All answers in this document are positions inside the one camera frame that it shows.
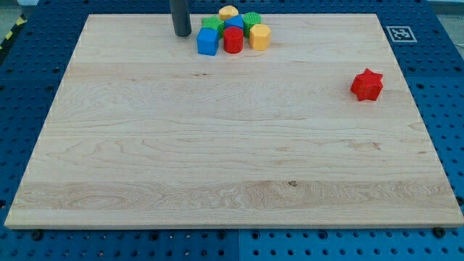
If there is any yellow black hazard tape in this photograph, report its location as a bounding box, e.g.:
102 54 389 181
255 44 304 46
1 14 28 51

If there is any blue cube block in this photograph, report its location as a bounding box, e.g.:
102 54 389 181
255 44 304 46
196 28 219 56

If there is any green star block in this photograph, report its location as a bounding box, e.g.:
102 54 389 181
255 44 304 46
202 16 225 38

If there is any light wooden board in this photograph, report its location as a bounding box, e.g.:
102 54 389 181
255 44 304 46
5 14 463 230

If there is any small blue block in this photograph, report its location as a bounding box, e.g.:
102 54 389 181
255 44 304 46
225 14 244 30

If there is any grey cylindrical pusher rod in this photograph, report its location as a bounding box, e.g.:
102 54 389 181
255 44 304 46
169 0 191 37

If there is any yellow rounded block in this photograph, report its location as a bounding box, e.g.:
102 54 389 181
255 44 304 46
218 5 239 20

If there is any red star block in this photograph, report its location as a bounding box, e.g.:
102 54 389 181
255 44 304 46
350 68 383 102

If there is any white fiducial marker tag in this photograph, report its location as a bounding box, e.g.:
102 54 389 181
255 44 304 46
386 25 417 43

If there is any red cylinder block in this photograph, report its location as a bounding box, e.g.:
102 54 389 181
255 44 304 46
223 26 244 54

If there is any yellow octagonal block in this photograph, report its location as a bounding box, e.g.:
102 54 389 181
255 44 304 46
249 24 272 51

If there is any green ridged cylinder block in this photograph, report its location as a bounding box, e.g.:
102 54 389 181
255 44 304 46
242 12 262 38

